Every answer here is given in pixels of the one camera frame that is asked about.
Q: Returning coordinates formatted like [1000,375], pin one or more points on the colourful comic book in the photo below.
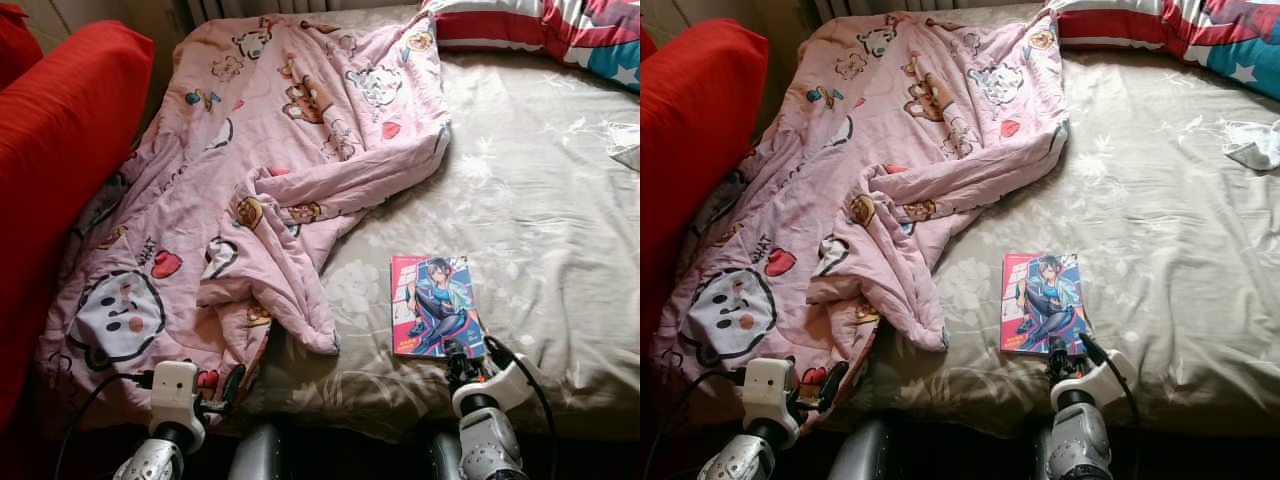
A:
[435,300]
[1045,300]

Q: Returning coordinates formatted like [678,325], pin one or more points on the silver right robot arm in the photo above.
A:
[490,445]
[1075,445]

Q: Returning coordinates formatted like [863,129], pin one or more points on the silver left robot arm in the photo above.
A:
[740,462]
[150,462]

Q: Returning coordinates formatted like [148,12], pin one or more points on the grey robot left leg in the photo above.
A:
[258,455]
[860,455]

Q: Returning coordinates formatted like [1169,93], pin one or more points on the grey robot leg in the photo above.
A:
[258,455]
[1040,462]
[860,455]
[445,460]

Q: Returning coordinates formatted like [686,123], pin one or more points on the grey robot right leg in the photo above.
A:
[1040,462]
[445,460]

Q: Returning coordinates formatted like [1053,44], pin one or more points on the beige floral bed sheet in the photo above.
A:
[540,220]
[1160,220]

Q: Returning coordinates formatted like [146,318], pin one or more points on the pink cartoon print quilt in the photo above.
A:
[920,150]
[300,150]

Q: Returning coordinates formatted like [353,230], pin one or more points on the long red cushion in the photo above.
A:
[690,150]
[60,180]
[644,45]
[12,45]

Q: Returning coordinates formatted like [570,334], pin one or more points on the white crumpled cloth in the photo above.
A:
[1255,145]
[628,150]

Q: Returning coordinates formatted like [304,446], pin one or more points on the striped colourful bolster pillow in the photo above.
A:
[500,25]
[1130,25]

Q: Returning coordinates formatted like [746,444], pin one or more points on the grey pleated curtain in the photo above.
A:
[230,6]
[860,6]

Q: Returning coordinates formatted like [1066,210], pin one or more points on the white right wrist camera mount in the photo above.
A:
[505,385]
[1100,380]

